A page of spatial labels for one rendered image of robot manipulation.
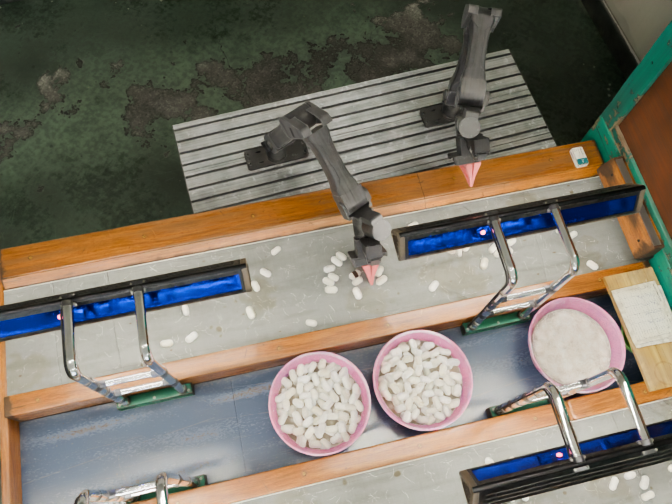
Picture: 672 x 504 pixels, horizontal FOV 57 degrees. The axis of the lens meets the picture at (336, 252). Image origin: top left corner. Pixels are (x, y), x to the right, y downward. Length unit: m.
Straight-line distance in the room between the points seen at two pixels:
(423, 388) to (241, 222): 0.69
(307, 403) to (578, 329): 0.79
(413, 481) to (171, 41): 2.34
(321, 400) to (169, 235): 0.63
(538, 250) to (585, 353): 0.32
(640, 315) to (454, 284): 0.52
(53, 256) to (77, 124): 1.25
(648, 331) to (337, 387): 0.87
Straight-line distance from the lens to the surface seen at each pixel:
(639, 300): 1.94
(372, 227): 1.59
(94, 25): 3.39
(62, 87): 3.20
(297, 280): 1.76
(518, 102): 2.25
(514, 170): 1.98
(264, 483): 1.64
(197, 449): 1.76
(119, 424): 1.81
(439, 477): 1.70
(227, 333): 1.73
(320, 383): 1.70
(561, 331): 1.86
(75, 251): 1.89
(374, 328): 1.70
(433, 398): 1.71
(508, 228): 1.53
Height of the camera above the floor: 2.40
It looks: 68 degrees down
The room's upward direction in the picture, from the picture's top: 6 degrees clockwise
